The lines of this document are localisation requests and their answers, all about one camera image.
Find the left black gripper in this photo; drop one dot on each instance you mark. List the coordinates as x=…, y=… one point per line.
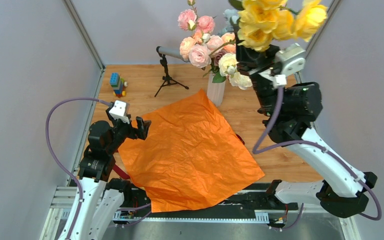
x=141, y=132

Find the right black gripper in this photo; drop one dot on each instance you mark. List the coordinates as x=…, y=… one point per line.
x=251, y=62

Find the pink white peony stem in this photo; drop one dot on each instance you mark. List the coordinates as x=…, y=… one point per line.
x=224, y=67

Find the yellow rose flower stem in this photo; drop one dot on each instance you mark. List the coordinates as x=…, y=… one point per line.
x=262, y=21

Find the light blue flower stem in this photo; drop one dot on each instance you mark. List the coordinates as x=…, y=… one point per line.
x=230, y=16

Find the orange yellow wrapping paper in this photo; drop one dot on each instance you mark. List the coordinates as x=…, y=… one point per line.
x=191, y=159

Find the pale pink rose stem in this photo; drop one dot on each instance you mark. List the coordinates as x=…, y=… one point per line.
x=200, y=55

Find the peach rose flower stem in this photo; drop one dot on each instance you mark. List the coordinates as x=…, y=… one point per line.
x=188, y=42

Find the pink rose flower stem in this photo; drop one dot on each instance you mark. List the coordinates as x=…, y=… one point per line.
x=188, y=20

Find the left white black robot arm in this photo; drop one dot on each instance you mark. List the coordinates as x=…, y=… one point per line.
x=98, y=197

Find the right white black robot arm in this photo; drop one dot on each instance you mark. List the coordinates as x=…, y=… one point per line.
x=344, y=191

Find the orange flowers in vase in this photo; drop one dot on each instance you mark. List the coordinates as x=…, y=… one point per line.
x=223, y=44

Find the white ribbed vase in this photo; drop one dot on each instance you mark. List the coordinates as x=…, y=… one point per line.
x=215, y=91

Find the colourful toy block train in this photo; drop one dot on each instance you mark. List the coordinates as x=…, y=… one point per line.
x=118, y=85

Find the silver microphone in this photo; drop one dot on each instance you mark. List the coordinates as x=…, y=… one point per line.
x=171, y=52

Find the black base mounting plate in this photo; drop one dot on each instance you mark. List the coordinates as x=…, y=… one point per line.
x=250, y=205

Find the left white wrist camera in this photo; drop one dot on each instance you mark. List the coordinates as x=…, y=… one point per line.
x=119, y=111

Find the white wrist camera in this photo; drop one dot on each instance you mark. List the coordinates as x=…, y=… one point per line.
x=287, y=61
x=119, y=111

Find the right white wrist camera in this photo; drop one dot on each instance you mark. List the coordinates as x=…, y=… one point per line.
x=287, y=61

